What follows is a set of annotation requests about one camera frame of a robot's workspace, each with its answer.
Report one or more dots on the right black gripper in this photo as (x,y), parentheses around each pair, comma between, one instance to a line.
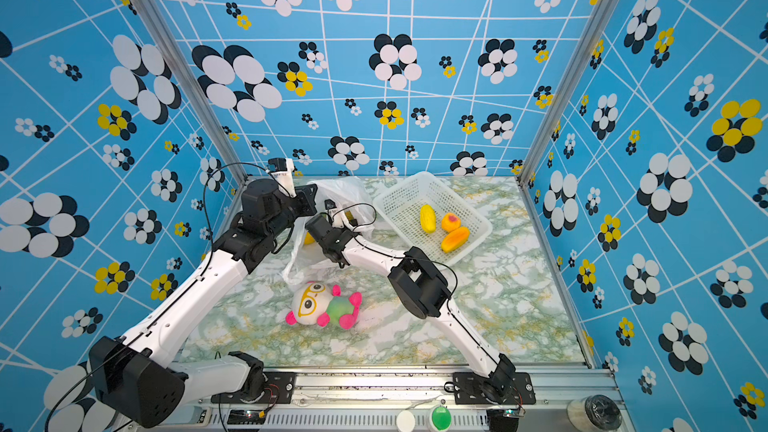
(349,232)

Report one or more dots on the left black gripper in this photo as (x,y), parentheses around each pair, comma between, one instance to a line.
(306,198)

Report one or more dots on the translucent white plastic bag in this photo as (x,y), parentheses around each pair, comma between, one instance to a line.
(344,207)

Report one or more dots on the yellow banana fruit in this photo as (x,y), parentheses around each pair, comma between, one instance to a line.
(428,219)

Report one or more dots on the peach fruit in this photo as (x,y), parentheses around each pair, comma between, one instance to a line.
(450,222)

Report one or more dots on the orange mango fruit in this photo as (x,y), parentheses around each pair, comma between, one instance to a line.
(455,239)

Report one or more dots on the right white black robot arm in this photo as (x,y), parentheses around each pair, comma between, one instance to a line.
(424,292)

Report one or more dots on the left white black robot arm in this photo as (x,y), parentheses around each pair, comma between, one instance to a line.
(137,374)

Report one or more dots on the colourful plush toy with glasses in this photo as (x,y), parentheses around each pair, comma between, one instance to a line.
(317,303)

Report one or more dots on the white plastic mesh basket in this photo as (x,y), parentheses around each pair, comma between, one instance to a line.
(400,207)

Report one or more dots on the white round button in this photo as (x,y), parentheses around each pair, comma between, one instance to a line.
(405,421)

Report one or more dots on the green round button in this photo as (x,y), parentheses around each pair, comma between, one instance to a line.
(439,419)

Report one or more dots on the clear tape roll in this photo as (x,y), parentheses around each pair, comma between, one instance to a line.
(596,413)

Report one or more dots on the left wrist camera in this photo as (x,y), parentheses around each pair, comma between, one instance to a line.
(281,170)

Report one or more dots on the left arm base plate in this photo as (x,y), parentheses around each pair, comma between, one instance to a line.
(278,389)

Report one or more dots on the aluminium front rail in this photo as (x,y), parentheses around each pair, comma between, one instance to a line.
(371,398)

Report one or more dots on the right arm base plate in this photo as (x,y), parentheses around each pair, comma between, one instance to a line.
(467,390)

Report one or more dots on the left aluminium corner post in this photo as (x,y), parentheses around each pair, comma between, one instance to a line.
(158,27)

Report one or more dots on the aluminium corner post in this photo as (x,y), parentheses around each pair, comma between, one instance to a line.
(158,27)
(576,66)

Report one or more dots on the right aluminium corner post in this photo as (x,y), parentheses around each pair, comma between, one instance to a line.
(576,66)

